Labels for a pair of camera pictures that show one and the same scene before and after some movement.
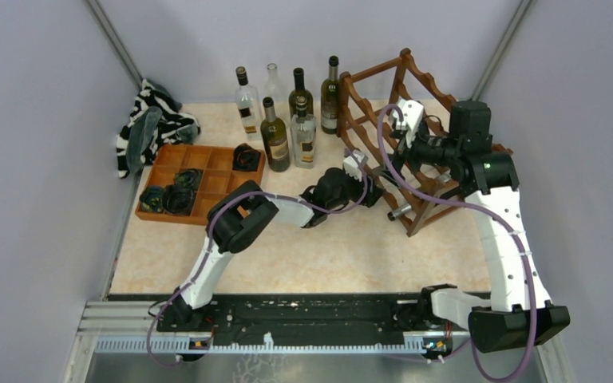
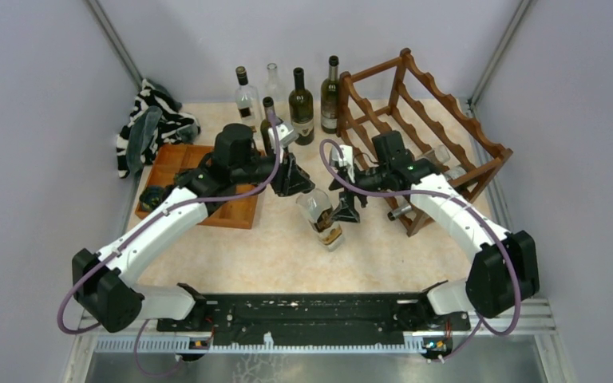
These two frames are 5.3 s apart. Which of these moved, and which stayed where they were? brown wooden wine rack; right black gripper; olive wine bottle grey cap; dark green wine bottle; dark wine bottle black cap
Moved: right black gripper; dark wine bottle black cap
Stayed: olive wine bottle grey cap; brown wooden wine rack; dark green wine bottle
